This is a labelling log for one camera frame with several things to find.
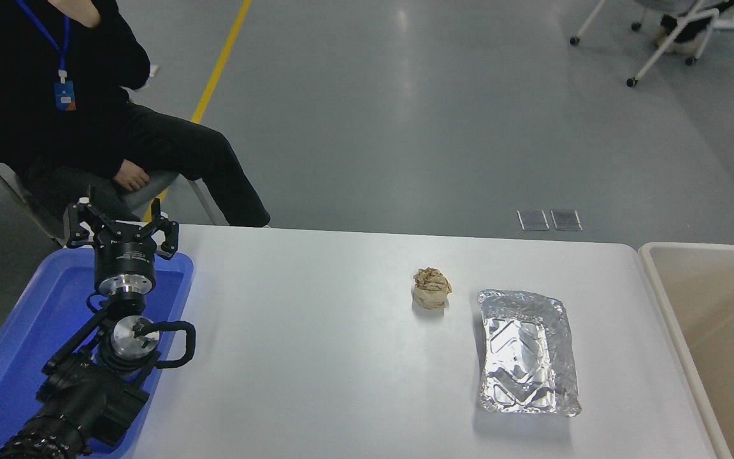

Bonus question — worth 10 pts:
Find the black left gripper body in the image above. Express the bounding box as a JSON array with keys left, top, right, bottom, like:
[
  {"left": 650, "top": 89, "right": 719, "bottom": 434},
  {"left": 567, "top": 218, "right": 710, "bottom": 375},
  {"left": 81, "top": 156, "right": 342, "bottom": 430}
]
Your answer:
[{"left": 93, "top": 228, "right": 157, "bottom": 280}]

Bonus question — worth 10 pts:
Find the person's hand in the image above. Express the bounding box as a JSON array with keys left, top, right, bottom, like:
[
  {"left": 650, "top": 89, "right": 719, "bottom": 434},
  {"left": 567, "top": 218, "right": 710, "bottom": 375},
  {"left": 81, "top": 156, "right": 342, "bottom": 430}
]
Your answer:
[
  {"left": 113, "top": 159, "right": 151, "bottom": 192},
  {"left": 48, "top": 0, "right": 102, "bottom": 28}
]

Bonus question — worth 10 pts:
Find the person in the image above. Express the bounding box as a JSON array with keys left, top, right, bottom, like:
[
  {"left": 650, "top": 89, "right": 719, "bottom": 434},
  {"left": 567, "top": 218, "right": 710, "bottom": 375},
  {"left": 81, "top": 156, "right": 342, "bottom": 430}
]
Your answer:
[
  {"left": 657, "top": 10, "right": 718, "bottom": 47},
  {"left": 0, "top": 0, "right": 272, "bottom": 228}
]

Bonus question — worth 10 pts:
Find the large pale bin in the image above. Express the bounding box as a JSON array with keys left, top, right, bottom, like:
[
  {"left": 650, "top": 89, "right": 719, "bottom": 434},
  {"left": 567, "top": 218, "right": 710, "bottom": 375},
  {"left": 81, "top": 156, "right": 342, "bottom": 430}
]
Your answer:
[{"left": 638, "top": 242, "right": 734, "bottom": 459}]

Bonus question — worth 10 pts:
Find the blue plastic tray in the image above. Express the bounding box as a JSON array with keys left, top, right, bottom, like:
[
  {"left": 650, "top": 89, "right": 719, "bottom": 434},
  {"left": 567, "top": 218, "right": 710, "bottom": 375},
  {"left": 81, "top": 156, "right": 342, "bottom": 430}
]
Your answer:
[{"left": 0, "top": 247, "right": 196, "bottom": 459}]

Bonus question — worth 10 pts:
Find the white rolling chair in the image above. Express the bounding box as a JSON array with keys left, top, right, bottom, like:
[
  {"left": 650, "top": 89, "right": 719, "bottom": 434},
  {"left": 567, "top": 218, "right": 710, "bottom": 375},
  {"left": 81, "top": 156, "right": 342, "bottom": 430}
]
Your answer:
[{"left": 570, "top": 0, "right": 734, "bottom": 88}]

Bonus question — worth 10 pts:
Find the crumpled tan paper ball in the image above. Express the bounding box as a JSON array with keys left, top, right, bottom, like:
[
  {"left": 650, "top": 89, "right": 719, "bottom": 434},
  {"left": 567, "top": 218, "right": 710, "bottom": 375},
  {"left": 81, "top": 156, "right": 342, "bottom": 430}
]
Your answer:
[{"left": 413, "top": 267, "right": 454, "bottom": 310}]

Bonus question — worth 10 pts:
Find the silver foil tray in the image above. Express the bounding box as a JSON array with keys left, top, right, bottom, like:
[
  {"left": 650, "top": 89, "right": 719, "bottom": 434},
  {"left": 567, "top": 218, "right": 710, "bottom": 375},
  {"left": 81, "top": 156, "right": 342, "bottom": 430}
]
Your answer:
[{"left": 477, "top": 289, "right": 582, "bottom": 418}]

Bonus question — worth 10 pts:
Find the blue lanyard badge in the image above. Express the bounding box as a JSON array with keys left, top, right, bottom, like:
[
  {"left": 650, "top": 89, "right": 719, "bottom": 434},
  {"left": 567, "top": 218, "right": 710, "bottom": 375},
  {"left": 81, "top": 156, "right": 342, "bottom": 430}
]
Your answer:
[{"left": 15, "top": 0, "right": 76, "bottom": 112}]

